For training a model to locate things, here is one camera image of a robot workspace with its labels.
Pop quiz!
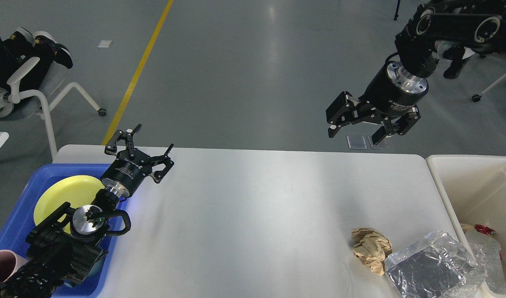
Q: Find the yellow plastic plate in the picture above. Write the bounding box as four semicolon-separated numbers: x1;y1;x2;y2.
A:
33;175;104;226

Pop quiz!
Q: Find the person in black clothes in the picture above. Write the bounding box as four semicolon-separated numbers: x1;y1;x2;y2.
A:
0;27;73;91

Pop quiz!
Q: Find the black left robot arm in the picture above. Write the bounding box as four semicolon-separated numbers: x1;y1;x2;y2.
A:
0;124;174;298

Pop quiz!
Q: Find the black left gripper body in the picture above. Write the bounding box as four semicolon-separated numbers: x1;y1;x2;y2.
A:
100;151;152;197

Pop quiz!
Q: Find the pink mug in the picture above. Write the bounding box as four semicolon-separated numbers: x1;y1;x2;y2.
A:
0;250;28;282

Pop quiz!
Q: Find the teal mug yellow inside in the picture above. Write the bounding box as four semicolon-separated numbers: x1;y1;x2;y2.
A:
86;257;105;279

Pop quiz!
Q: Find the grey floor plate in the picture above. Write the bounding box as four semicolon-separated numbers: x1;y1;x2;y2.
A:
367;136;390;150
347;135;367;150

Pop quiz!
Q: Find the white chair left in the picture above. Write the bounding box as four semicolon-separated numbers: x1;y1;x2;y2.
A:
0;57;106;158

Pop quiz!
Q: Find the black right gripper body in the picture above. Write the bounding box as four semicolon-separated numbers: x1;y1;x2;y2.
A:
359;62;429;121

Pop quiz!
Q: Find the black tripod leg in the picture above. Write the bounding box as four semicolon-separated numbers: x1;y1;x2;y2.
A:
393;0;401;21

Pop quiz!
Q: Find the beige plastic bin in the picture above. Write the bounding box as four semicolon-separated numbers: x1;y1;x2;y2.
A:
426;155;506;281

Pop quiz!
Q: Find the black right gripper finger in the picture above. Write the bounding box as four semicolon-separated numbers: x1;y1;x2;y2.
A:
325;91;382;138
371;107;420;145

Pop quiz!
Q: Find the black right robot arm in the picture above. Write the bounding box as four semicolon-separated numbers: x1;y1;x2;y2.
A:
325;0;506;145

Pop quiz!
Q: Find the white office chair right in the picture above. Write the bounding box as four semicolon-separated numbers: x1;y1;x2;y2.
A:
471;72;506;103

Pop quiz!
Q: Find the silver foil bag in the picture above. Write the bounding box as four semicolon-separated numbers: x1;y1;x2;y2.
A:
465;230;506;294
384;231;484;298

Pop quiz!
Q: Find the blue plastic tray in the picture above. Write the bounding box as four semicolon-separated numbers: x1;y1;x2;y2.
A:
0;163;117;298

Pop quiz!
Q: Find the brown paper ball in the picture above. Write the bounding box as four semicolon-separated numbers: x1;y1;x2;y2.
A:
351;228;393;276

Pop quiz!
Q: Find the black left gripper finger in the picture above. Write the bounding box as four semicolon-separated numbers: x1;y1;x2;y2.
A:
105;124;142;160
145;143;175;184

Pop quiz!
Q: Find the crushed red can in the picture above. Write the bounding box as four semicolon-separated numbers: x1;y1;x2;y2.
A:
474;224;495;236

